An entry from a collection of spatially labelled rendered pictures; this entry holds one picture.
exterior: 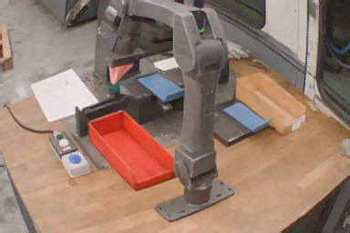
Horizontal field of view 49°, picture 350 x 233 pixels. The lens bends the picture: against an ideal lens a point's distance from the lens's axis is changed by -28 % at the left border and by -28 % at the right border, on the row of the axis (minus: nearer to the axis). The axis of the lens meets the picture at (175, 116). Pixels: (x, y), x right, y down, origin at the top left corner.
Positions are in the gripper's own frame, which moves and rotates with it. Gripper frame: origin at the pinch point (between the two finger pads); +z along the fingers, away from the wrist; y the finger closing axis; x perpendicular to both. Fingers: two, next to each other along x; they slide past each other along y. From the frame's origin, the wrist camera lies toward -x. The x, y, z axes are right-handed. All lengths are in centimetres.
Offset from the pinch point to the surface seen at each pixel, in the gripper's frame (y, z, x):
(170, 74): -27.0, 8.7, -7.7
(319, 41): -72, -18, 16
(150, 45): -12.9, -5.9, -4.4
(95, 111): 0.1, 13.6, -5.2
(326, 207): -81, 44, 54
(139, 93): -13.7, 9.9, -3.8
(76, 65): -109, 131, -192
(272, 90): -55, 6, 11
